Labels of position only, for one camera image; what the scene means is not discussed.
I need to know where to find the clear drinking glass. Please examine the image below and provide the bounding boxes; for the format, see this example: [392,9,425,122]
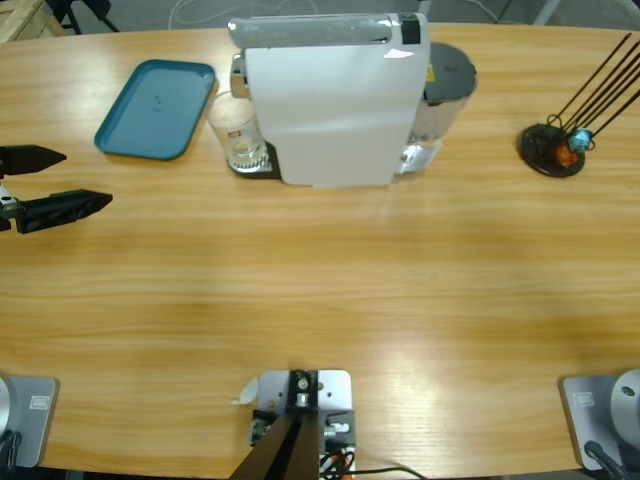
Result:
[207,92,262,174]

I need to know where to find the grey metal leg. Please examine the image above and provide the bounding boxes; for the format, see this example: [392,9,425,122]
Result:
[532,0,561,26]

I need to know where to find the black stand legs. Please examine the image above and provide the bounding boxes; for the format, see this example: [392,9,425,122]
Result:
[47,0,121,35]

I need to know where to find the wooden crate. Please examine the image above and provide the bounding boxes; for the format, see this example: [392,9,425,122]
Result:
[0,0,66,45]

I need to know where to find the black base cable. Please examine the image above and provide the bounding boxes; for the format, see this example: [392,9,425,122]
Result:
[583,439,629,480]
[0,430,24,471]

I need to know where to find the blue coffee capsule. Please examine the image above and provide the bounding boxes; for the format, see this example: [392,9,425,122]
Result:
[569,127,595,151]

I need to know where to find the white paper tag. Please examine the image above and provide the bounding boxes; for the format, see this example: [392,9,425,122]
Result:
[229,377,261,407]

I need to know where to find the grey coffee machine lever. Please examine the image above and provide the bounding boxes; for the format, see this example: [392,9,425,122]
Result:
[227,13,394,50]

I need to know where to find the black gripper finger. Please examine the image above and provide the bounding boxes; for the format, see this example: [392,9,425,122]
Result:
[17,188,114,235]
[0,144,68,177]

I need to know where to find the orange wires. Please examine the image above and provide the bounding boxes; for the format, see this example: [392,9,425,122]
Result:
[319,447,357,474]

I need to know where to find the black capsule holder with rods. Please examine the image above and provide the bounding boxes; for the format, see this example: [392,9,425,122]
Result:
[517,32,640,179]

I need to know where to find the teal plastic tray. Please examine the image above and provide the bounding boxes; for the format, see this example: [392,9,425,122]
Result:
[93,58,218,163]

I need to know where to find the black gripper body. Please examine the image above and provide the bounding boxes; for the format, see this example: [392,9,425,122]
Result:
[0,180,25,235]

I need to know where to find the white capsule coffee machine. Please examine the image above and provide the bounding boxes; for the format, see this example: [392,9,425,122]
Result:
[227,12,444,190]

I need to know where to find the black cable under white block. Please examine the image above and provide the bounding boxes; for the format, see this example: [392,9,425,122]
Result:
[349,466,434,480]

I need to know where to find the white block with dark post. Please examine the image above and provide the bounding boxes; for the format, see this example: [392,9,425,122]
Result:
[229,368,357,480]

